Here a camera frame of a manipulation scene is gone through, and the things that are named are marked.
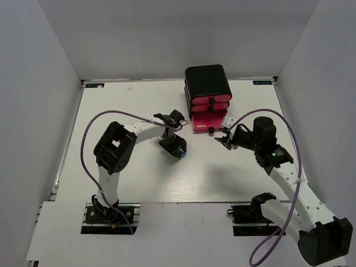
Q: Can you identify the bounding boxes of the corner label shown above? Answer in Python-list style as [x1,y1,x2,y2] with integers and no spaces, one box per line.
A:
[85,83,105,88]
[253,80,273,85]

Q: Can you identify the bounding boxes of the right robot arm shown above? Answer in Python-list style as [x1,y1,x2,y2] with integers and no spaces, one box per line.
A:
[218,115,353,266]

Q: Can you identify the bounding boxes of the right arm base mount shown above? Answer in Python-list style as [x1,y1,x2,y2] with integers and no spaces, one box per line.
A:
[226,205,279,237]

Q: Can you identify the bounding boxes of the black drawer cabinet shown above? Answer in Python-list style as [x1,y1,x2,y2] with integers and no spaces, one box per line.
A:
[184,65,233,118]

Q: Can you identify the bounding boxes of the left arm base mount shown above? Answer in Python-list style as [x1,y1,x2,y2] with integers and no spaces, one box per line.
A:
[81,203,140,235]

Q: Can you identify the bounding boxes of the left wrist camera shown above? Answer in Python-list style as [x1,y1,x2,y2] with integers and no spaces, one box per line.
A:
[174,120,188,131]

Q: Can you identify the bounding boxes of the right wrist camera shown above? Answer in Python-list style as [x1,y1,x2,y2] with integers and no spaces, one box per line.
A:
[221,115,236,129]

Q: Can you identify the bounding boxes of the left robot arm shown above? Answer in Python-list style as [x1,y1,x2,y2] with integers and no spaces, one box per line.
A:
[92,110,187,222]

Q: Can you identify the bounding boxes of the right corner label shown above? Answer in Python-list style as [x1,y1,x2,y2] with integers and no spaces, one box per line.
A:
[253,80,273,85]

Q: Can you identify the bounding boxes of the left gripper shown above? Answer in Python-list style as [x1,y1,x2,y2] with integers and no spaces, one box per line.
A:
[158,133,187,159]

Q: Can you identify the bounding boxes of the left corner label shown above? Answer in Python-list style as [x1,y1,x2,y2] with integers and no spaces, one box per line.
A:
[85,83,105,88]

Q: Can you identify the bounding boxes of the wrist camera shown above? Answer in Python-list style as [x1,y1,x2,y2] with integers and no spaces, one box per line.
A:
[221,115,236,129]
[174,120,188,131]

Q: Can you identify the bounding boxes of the blue correction tape case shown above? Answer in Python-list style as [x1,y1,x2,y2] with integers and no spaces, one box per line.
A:
[178,151,186,159]

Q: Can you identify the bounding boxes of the pink bottom drawer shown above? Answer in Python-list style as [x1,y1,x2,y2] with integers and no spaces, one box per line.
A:
[191,110,227,132]

